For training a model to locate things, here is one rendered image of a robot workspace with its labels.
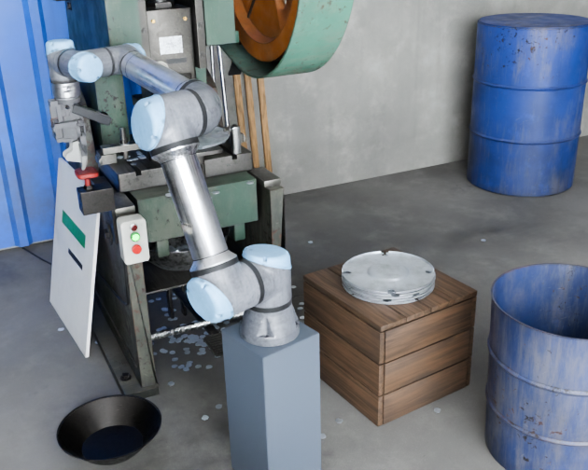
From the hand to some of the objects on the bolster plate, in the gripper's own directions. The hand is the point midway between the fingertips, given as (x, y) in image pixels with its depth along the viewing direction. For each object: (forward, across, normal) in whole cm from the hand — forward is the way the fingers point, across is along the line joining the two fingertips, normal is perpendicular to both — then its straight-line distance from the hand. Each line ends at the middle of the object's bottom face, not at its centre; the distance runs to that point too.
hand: (85, 165), depth 213 cm
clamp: (+7, -23, +16) cm, 29 cm away
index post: (+7, -10, +51) cm, 52 cm away
